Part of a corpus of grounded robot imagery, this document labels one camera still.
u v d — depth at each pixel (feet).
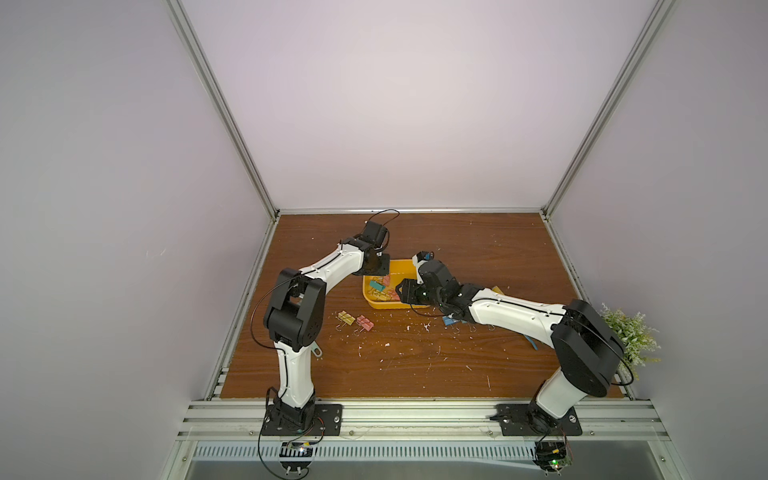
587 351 1.45
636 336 2.24
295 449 2.35
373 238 2.54
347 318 2.94
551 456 2.23
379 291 3.12
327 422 2.39
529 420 2.17
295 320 1.68
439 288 2.15
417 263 2.60
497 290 3.12
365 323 2.91
